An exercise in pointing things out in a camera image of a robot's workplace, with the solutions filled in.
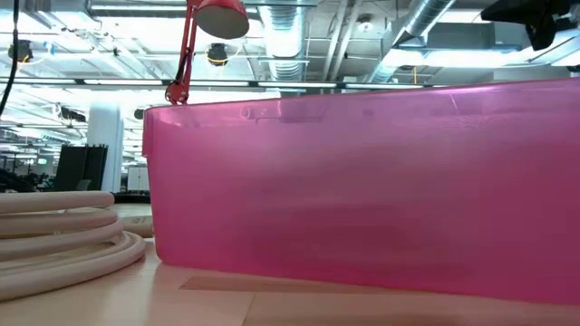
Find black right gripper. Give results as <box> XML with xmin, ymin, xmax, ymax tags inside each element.
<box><xmin>479</xmin><ymin>0</ymin><xmax>573</xmax><ymax>51</ymax></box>

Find red translucent plastic bin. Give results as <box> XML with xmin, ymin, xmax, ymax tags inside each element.
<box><xmin>141</xmin><ymin>77</ymin><xmax>580</xmax><ymax>305</ymax></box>

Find red desk lamp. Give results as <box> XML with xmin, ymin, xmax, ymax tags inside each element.
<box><xmin>164</xmin><ymin>0</ymin><xmax>250</xmax><ymax>106</ymax></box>

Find white office cabinet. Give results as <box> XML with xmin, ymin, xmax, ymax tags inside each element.
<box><xmin>126</xmin><ymin>165</ymin><xmax>150</xmax><ymax>192</ymax></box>

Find white round pillar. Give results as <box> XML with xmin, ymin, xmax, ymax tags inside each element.
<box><xmin>85</xmin><ymin>101</ymin><xmax>124</xmax><ymax>194</ymax></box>

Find black office cabinet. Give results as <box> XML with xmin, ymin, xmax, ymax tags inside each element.
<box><xmin>53</xmin><ymin>143</ymin><xmax>110</xmax><ymax>192</ymax></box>

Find distant office workstations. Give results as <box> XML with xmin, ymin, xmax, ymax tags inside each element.
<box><xmin>0</xmin><ymin>153</ymin><xmax>55</xmax><ymax>194</ymax></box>

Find silver slanted air duct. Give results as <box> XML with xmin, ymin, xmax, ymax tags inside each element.
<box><xmin>369</xmin><ymin>0</ymin><xmax>457</xmax><ymax>81</ymax></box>

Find silver round air duct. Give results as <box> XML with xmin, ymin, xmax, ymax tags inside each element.
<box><xmin>257</xmin><ymin>0</ymin><xmax>309</xmax><ymax>82</ymax></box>

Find black dome ceiling camera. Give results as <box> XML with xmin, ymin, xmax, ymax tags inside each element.
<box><xmin>206</xmin><ymin>43</ymin><xmax>230</xmax><ymax>68</ymax></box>
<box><xmin>6</xmin><ymin>39</ymin><xmax>35</xmax><ymax>63</ymax></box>

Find black metal table frame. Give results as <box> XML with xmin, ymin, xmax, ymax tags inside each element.
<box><xmin>112</xmin><ymin>193</ymin><xmax>151</xmax><ymax>204</ymax></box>

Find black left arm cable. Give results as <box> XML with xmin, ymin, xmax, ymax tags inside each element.
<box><xmin>0</xmin><ymin>0</ymin><xmax>20</xmax><ymax>119</ymax></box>

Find beige coiled cable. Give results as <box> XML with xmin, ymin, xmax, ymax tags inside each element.
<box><xmin>0</xmin><ymin>189</ymin><xmax>155</xmax><ymax>302</ymax></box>

